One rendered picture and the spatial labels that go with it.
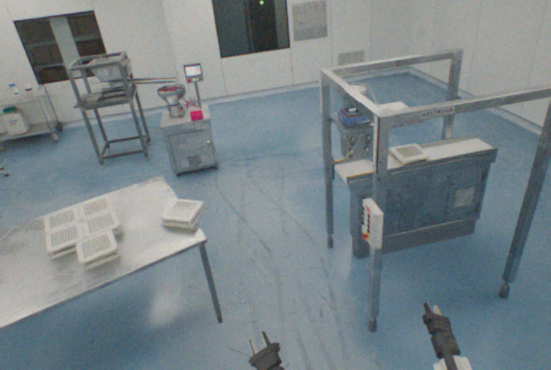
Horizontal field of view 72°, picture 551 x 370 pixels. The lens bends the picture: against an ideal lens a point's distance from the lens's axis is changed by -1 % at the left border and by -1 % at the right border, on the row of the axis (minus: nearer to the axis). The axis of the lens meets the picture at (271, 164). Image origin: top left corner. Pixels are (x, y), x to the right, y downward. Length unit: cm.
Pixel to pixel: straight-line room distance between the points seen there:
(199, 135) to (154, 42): 298
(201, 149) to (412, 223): 282
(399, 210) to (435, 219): 41
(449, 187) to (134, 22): 590
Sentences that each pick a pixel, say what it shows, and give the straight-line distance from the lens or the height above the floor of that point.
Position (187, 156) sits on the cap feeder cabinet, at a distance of 516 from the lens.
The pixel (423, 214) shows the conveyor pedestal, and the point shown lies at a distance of 367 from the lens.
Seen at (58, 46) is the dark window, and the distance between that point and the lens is 791.
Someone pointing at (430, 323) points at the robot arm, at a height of 121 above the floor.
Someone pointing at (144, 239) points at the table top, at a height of 87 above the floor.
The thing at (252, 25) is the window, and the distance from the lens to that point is 763.
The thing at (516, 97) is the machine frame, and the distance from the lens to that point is 253.
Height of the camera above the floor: 253
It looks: 29 degrees down
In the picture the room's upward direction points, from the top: 7 degrees counter-clockwise
